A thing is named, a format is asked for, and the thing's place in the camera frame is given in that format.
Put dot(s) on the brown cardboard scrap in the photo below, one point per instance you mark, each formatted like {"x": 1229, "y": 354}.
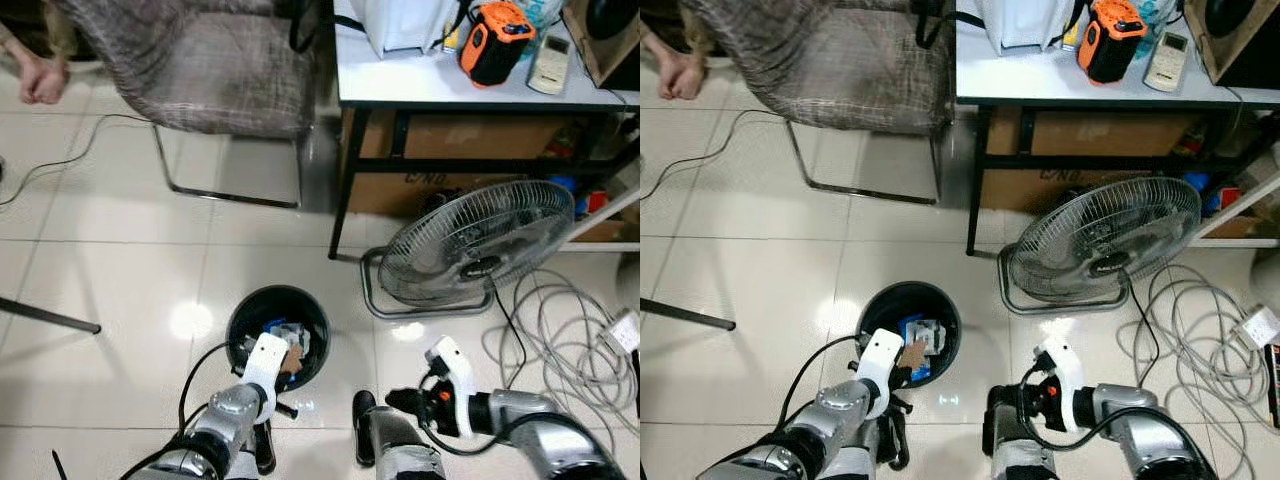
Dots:
{"x": 293, "y": 360}
{"x": 913, "y": 355}

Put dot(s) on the round black rubbish bin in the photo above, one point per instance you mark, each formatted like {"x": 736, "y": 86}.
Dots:
{"x": 880, "y": 310}
{"x": 250, "y": 320}

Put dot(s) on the blue white packaging trash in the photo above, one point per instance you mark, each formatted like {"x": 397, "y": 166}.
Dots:
{"x": 932, "y": 335}
{"x": 292, "y": 335}

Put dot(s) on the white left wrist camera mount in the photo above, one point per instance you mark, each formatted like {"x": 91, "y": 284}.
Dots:
{"x": 265, "y": 365}
{"x": 880, "y": 360}

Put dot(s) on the blue item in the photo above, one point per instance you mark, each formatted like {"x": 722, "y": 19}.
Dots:
{"x": 563, "y": 186}
{"x": 1198, "y": 182}

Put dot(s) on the white plastic bag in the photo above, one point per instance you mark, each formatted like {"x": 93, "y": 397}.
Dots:
{"x": 1025, "y": 22}
{"x": 400, "y": 25}

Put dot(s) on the white power socket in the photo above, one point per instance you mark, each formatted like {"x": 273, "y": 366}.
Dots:
{"x": 1258, "y": 327}
{"x": 622, "y": 333}

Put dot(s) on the orange black portable device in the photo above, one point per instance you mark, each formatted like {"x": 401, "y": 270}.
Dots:
{"x": 1110, "y": 45}
{"x": 495, "y": 50}

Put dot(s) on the robot right leg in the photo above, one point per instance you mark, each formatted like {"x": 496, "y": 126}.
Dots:
{"x": 1010, "y": 455}
{"x": 400, "y": 450}

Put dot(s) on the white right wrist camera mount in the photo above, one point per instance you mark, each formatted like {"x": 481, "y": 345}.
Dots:
{"x": 455, "y": 375}
{"x": 1065, "y": 370}

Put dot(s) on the bare person hand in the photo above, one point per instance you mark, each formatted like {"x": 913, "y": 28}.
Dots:
{"x": 45, "y": 80}
{"x": 683, "y": 75}

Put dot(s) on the grey plaid fabric chair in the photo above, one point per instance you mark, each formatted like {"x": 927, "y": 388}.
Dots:
{"x": 850, "y": 70}
{"x": 220, "y": 70}

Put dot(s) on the white desk black frame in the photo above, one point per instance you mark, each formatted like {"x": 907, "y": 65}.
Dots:
{"x": 450, "y": 165}
{"x": 1080, "y": 160}

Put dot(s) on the brown wooden speaker box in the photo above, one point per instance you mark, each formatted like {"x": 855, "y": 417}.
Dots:
{"x": 590, "y": 55}
{"x": 1215, "y": 55}

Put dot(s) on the dark red-edged flat item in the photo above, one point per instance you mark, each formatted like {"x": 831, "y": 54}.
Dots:
{"x": 1273, "y": 390}

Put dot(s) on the robot leg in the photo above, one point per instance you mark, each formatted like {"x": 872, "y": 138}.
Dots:
{"x": 893, "y": 440}
{"x": 1010, "y": 455}
{"x": 265, "y": 450}
{"x": 400, "y": 450}

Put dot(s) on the grey metal floor fan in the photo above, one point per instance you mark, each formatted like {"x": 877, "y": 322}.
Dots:
{"x": 1105, "y": 262}
{"x": 480, "y": 265}

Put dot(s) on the black rod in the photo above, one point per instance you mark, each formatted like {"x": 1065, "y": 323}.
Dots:
{"x": 690, "y": 314}
{"x": 50, "y": 315}

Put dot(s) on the white remote control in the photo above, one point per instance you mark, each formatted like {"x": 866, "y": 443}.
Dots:
{"x": 550, "y": 65}
{"x": 1167, "y": 62}

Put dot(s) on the white shelf board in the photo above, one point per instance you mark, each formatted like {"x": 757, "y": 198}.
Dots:
{"x": 600, "y": 245}
{"x": 1230, "y": 242}

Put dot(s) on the robot left leg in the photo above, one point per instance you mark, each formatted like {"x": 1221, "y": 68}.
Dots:
{"x": 893, "y": 440}
{"x": 265, "y": 450}

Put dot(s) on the bare person forearm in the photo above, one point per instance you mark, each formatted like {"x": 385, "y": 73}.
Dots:
{"x": 652, "y": 42}
{"x": 12, "y": 42}

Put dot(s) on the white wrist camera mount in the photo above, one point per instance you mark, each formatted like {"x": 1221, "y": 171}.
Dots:
{"x": 1065, "y": 370}
{"x": 880, "y": 360}
{"x": 265, "y": 365}
{"x": 455, "y": 375}

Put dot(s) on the brown cardboard box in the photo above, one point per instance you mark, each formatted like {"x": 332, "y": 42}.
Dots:
{"x": 1090, "y": 132}
{"x": 470, "y": 135}

